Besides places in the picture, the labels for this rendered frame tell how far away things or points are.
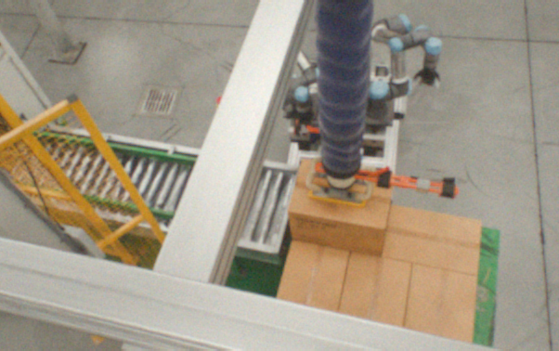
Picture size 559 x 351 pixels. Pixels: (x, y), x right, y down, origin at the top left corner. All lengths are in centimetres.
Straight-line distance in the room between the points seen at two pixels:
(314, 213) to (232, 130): 230
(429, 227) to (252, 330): 312
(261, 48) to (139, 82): 442
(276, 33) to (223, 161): 34
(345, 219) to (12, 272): 263
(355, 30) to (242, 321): 165
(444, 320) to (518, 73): 268
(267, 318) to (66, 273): 29
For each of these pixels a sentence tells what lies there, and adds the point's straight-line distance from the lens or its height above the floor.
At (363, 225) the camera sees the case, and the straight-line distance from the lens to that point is 329.
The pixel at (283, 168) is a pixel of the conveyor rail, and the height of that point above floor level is 59.
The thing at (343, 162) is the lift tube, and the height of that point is 143.
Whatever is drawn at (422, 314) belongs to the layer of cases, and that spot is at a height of 54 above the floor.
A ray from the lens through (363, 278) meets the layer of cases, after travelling 358.
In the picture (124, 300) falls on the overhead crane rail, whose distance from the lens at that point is 76.
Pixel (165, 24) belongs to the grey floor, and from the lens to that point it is 606.
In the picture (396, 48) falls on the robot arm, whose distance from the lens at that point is 290.
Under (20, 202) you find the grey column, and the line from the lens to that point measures 232.
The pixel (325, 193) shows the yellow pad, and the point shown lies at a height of 108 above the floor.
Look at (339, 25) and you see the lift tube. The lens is 218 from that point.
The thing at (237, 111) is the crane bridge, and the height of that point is 305.
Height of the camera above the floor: 388
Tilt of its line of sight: 57 degrees down
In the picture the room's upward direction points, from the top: 11 degrees counter-clockwise
